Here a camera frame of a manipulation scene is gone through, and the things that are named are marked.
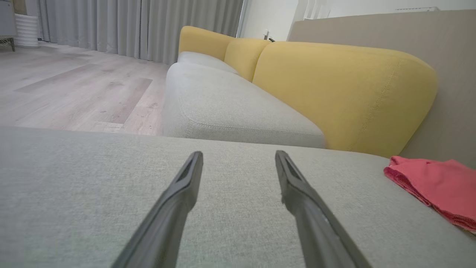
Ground large grey sofa seat cushion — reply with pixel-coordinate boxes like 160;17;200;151
162;61;327;149

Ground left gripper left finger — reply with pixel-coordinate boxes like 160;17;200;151
112;151;204;268

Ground white ribbed cylinder appliance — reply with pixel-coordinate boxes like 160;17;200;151
14;14;40;48

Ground grey curtain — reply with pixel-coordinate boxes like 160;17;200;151
36;0;245;66

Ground medium yellow sofa back cushion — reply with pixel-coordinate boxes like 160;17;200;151
224;37;272;83

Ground large yellow sofa back cushion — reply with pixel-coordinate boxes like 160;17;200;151
252;41;439;159

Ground grey cabinet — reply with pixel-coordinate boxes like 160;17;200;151
0;0;17;52

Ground red shorts with white waistband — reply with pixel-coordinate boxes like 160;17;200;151
384;156;476;233

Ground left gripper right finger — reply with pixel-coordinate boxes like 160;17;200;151
275;150;373;268

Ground small yellow sofa back cushion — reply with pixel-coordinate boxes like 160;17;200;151
178;25;236;62

